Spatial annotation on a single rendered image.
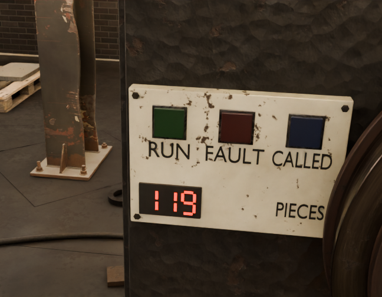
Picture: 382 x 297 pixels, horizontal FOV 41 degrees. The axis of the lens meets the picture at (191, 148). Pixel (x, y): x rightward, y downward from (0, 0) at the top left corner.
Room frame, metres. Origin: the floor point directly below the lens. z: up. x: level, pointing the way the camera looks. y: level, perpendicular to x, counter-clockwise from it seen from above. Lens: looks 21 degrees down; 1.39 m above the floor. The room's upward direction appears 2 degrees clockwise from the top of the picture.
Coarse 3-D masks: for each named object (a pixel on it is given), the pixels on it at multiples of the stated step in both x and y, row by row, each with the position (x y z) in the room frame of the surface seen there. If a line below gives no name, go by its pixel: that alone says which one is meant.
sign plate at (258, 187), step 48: (144, 96) 0.58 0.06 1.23; (192, 96) 0.58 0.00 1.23; (240, 96) 0.57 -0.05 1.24; (288, 96) 0.57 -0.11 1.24; (336, 96) 0.57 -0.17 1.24; (144, 144) 0.58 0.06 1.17; (192, 144) 0.58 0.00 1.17; (240, 144) 0.57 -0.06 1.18; (336, 144) 0.56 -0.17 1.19; (144, 192) 0.58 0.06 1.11; (240, 192) 0.57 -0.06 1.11; (288, 192) 0.56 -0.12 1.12
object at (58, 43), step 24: (48, 0) 3.10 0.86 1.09; (72, 0) 3.05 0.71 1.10; (48, 24) 3.10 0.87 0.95; (72, 24) 3.06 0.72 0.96; (48, 48) 3.10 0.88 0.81; (72, 48) 3.08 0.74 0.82; (48, 72) 3.10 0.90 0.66; (72, 72) 3.08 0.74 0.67; (48, 96) 3.10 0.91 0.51; (72, 96) 3.07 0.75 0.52; (48, 120) 3.10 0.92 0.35; (72, 120) 3.08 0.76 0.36; (48, 144) 3.11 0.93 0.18; (72, 144) 3.09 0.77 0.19; (96, 144) 3.37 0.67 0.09; (48, 168) 3.07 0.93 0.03; (72, 168) 3.08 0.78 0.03; (96, 168) 3.11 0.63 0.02
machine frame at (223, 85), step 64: (128, 0) 0.61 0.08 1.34; (192, 0) 0.60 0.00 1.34; (256, 0) 0.59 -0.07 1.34; (320, 0) 0.58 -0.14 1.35; (128, 64) 0.61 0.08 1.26; (192, 64) 0.60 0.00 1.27; (256, 64) 0.59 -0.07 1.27; (320, 64) 0.58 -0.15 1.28; (128, 128) 0.61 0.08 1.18; (128, 192) 0.61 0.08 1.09; (128, 256) 0.69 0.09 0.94; (192, 256) 0.60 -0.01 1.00; (256, 256) 0.59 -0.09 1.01; (320, 256) 0.58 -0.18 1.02
